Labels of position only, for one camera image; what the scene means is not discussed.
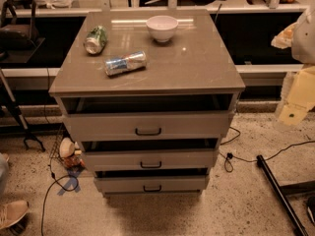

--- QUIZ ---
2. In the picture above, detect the white bowl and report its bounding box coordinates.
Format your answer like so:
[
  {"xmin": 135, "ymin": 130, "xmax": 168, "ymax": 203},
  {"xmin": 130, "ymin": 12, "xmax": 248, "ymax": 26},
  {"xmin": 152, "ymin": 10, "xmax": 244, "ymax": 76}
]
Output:
[{"xmin": 146, "ymin": 16, "xmax": 178, "ymax": 42}]

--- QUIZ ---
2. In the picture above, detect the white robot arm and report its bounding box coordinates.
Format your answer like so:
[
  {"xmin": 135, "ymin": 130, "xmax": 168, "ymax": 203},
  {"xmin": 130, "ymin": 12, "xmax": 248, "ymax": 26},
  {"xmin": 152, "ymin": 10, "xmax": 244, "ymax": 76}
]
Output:
[{"xmin": 272, "ymin": 5, "xmax": 315, "ymax": 127}]

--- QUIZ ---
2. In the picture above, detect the black metal stand leg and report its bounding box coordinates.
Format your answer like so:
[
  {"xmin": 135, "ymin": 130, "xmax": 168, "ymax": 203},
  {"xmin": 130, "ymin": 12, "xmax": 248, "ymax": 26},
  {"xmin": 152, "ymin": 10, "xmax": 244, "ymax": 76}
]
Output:
[{"xmin": 257, "ymin": 155, "xmax": 315, "ymax": 236}]

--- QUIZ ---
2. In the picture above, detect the wire basket with toys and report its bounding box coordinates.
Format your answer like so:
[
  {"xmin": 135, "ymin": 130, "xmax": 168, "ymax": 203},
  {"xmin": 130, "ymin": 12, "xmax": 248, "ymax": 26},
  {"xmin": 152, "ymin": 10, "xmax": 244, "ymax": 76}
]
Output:
[{"xmin": 49, "ymin": 127, "xmax": 85, "ymax": 169}]

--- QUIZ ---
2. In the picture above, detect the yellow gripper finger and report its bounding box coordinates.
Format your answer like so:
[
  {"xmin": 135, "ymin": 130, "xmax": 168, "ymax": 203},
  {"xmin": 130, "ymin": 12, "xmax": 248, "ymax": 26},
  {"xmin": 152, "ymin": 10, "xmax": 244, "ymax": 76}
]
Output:
[{"xmin": 275, "ymin": 102, "xmax": 307, "ymax": 129}]

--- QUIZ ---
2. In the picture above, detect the grey bottom drawer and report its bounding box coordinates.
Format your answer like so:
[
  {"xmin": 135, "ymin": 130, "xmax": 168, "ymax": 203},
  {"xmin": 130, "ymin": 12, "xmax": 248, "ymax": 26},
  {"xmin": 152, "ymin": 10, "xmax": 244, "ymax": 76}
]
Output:
[{"xmin": 94, "ymin": 175, "xmax": 209, "ymax": 195}]

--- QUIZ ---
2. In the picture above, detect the grey drawer cabinet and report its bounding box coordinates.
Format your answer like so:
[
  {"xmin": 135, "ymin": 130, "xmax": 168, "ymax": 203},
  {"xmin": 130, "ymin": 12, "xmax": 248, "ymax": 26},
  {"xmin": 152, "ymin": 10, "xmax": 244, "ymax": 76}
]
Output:
[{"xmin": 48, "ymin": 9, "xmax": 246, "ymax": 199}]

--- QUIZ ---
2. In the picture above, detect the blue silver soda can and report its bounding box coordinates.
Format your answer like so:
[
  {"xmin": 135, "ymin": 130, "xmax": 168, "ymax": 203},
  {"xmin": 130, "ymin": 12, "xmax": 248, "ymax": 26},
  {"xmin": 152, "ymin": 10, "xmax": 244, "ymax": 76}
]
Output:
[{"xmin": 104, "ymin": 51, "xmax": 147, "ymax": 77}]

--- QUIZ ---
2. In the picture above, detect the grey middle drawer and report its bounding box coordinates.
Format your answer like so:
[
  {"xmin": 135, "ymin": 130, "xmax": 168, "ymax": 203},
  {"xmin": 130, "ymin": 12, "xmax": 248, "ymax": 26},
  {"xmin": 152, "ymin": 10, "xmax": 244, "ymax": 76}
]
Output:
[{"xmin": 83, "ymin": 149, "xmax": 219, "ymax": 172}]

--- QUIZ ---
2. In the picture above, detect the black floor cable left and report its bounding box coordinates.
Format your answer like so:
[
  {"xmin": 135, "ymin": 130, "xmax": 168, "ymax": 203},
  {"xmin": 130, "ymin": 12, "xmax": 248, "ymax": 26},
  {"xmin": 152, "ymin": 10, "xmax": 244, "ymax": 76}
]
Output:
[{"xmin": 40, "ymin": 67, "xmax": 81, "ymax": 236}]

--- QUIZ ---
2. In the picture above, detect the dark bag on shelf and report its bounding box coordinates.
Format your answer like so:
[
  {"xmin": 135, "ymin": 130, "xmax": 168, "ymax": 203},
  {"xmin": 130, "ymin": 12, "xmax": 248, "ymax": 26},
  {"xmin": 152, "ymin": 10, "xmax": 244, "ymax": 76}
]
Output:
[{"xmin": 0, "ymin": 0, "xmax": 41, "ymax": 51}]

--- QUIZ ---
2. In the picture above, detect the tan sneaker shoe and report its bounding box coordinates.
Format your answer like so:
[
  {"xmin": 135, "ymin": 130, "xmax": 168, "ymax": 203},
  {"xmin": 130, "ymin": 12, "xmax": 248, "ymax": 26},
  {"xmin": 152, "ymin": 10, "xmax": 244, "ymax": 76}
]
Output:
[{"xmin": 0, "ymin": 200, "xmax": 29, "ymax": 229}]

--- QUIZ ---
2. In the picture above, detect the grey drawer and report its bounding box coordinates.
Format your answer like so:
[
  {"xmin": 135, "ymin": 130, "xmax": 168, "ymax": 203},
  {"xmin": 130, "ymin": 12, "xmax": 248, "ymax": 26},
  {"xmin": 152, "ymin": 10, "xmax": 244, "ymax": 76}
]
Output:
[
  {"xmin": 94, "ymin": 175, "xmax": 209, "ymax": 195},
  {"xmin": 83, "ymin": 149, "xmax": 219, "ymax": 172},
  {"xmin": 63, "ymin": 111, "xmax": 233, "ymax": 142}
]

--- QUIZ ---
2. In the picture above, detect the green crushed soda can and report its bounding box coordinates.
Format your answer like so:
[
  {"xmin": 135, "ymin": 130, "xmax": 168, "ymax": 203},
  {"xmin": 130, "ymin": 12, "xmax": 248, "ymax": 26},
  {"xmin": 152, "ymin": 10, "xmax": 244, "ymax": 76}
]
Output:
[{"xmin": 84, "ymin": 26, "xmax": 107, "ymax": 55}]

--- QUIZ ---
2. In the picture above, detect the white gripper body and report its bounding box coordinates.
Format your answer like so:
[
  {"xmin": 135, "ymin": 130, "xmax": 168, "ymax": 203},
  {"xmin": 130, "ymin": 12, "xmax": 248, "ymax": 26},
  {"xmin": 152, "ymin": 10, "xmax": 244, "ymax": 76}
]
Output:
[{"xmin": 278, "ymin": 65, "xmax": 315, "ymax": 112}]

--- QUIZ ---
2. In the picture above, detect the grey top drawer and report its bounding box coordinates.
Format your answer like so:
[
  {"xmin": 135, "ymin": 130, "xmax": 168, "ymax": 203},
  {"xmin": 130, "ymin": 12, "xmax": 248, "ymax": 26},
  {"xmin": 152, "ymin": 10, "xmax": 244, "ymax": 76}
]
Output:
[{"xmin": 63, "ymin": 111, "xmax": 233, "ymax": 142}]

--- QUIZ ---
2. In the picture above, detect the black tripod leg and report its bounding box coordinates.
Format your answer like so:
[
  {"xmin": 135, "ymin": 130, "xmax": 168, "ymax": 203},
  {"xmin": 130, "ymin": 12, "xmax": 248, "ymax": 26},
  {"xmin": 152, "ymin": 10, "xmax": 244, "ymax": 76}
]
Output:
[{"xmin": 0, "ymin": 68, "xmax": 45, "ymax": 151}]

